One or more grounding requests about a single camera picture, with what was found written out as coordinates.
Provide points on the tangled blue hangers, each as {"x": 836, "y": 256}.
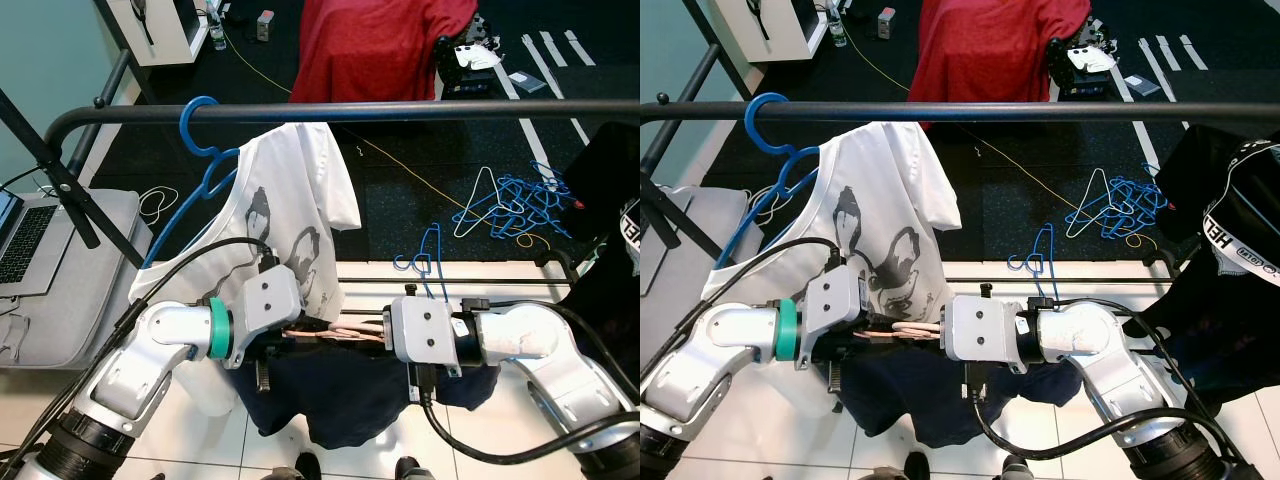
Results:
{"x": 1135, "y": 205}
{"x": 525, "y": 205}

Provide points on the black metal clothes rack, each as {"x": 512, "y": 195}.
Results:
{"x": 400, "y": 110}
{"x": 1000, "y": 111}

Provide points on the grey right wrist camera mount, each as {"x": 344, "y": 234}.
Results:
{"x": 980, "y": 330}
{"x": 425, "y": 335}

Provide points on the dark navy garment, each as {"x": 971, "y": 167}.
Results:
{"x": 340, "y": 400}
{"x": 940, "y": 400}

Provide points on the blue clothes hanger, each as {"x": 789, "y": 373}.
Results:
{"x": 1050, "y": 262}
{"x": 185, "y": 122}
{"x": 750, "y": 120}
{"x": 437, "y": 265}

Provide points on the white cabinet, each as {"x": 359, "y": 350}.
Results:
{"x": 170, "y": 25}
{"x": 780, "y": 25}

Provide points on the black tripod leg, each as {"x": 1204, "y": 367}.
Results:
{"x": 70, "y": 185}
{"x": 680, "y": 218}

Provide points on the white dog print T-shirt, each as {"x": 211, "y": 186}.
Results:
{"x": 300, "y": 170}
{"x": 890, "y": 170}

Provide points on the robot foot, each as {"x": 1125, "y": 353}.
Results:
{"x": 915, "y": 468}
{"x": 305, "y": 468}
{"x": 1017, "y": 470}
{"x": 410, "y": 470}

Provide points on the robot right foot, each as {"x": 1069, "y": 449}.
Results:
{"x": 1017, "y": 470}
{"x": 410, "y": 470}

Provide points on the pink clothes hanger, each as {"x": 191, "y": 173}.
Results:
{"x": 340, "y": 328}
{"x": 905, "y": 328}

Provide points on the small water bottle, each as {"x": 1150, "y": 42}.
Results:
{"x": 837, "y": 32}
{"x": 216, "y": 35}

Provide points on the black garment white band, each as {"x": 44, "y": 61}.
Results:
{"x": 1250, "y": 330}
{"x": 610, "y": 170}

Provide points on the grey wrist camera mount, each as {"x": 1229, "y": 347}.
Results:
{"x": 835, "y": 305}
{"x": 980, "y": 330}
{"x": 425, "y": 335}
{"x": 268, "y": 305}

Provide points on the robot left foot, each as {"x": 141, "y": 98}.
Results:
{"x": 915, "y": 468}
{"x": 305, "y": 468}

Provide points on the small grey device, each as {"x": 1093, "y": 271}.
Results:
{"x": 887, "y": 24}
{"x": 265, "y": 26}

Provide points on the black device with white paper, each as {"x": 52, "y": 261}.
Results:
{"x": 1065, "y": 80}
{"x": 450, "y": 80}

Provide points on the grey laptop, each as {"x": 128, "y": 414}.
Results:
{"x": 30, "y": 245}

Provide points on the red cloth cover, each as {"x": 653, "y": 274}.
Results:
{"x": 380, "y": 50}
{"x": 1000, "y": 50}

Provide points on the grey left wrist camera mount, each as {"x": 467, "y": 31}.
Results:
{"x": 268, "y": 305}
{"x": 835, "y": 305}

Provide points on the flat grey card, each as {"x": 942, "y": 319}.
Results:
{"x": 1143, "y": 85}
{"x": 527, "y": 83}

